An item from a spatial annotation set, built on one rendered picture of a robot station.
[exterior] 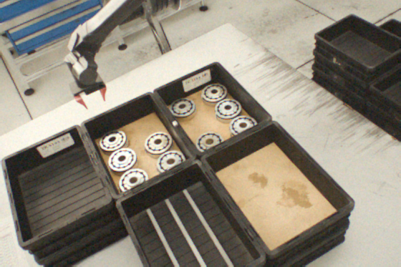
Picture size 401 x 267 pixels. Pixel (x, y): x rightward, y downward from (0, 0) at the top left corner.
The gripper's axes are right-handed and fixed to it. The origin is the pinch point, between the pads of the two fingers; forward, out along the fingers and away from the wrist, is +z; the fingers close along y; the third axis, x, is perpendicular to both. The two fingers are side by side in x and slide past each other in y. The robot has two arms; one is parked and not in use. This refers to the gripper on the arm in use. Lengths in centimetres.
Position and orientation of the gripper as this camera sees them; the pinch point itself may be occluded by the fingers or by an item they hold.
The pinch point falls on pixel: (94, 102)
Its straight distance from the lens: 142.4
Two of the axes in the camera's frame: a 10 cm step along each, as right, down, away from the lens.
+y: 8.6, -4.4, 2.5
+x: -4.8, -5.6, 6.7
